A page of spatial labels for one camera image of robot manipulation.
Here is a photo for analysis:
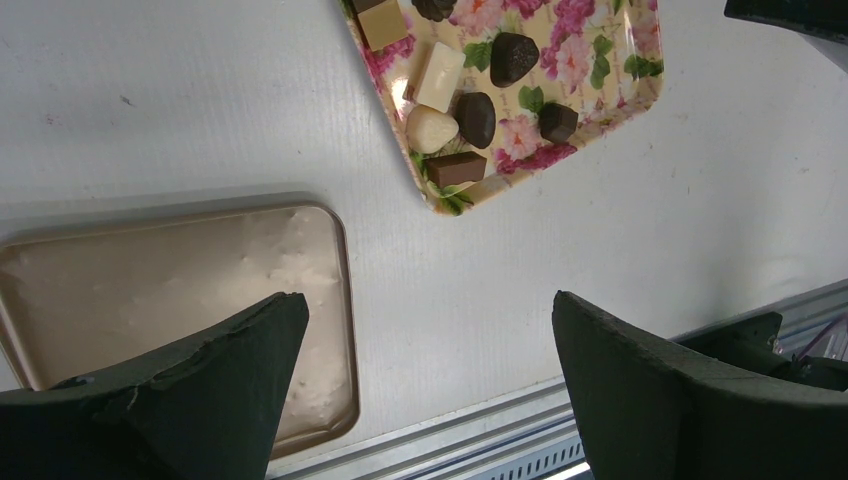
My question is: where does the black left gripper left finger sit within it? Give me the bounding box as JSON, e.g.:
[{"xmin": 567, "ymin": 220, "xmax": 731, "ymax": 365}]
[{"xmin": 1, "ymin": 293, "xmax": 309, "ymax": 479}]

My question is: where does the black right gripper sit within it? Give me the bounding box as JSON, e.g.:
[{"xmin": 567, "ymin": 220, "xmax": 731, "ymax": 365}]
[{"xmin": 724, "ymin": 0, "xmax": 847, "ymax": 40}]

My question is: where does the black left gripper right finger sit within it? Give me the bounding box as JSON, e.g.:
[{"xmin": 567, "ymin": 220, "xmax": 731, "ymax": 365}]
[{"xmin": 552, "ymin": 291, "xmax": 847, "ymax": 479}]

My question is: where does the small dark square chocolate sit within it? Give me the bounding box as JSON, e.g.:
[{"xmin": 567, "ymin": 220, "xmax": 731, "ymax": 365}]
[{"xmin": 538, "ymin": 102, "xmax": 579, "ymax": 145}]

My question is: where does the brown rectangular chocolate bar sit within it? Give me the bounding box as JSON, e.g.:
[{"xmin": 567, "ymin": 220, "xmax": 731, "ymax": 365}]
[{"xmin": 424, "ymin": 151, "xmax": 487, "ymax": 188}]

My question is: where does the dark heart chocolate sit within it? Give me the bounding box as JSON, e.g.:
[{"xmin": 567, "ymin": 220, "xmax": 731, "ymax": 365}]
[{"xmin": 490, "ymin": 32, "xmax": 540, "ymax": 88}]

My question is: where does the dark oval chocolate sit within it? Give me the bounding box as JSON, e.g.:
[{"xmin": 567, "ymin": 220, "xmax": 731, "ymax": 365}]
[{"xmin": 454, "ymin": 92, "xmax": 497, "ymax": 149}]

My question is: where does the white heart chocolate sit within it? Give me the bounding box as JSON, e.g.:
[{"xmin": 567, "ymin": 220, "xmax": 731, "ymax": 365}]
[{"xmin": 405, "ymin": 105, "xmax": 459, "ymax": 154}]

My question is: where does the white rectangular chocolate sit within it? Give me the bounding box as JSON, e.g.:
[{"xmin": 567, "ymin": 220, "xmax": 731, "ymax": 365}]
[{"xmin": 413, "ymin": 42, "xmax": 466, "ymax": 113}]

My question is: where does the dark swirl chocolate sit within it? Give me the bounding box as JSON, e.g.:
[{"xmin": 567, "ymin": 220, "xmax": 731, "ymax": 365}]
[{"xmin": 411, "ymin": 0, "xmax": 457, "ymax": 22}]

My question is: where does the tan square chocolate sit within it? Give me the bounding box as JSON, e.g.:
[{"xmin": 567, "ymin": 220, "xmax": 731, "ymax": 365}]
[{"xmin": 356, "ymin": 0, "xmax": 408, "ymax": 51}]

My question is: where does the brown square chocolate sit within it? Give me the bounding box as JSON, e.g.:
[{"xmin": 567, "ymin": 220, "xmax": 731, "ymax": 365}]
[{"xmin": 350, "ymin": 0, "xmax": 385, "ymax": 14}]

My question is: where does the gold box lid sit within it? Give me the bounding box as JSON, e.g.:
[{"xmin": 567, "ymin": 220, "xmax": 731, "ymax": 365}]
[{"xmin": 1, "ymin": 203, "xmax": 360, "ymax": 458}]

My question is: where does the floral rectangular tray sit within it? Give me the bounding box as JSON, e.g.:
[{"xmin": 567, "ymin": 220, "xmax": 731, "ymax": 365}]
[{"xmin": 340, "ymin": 1, "xmax": 664, "ymax": 216}]

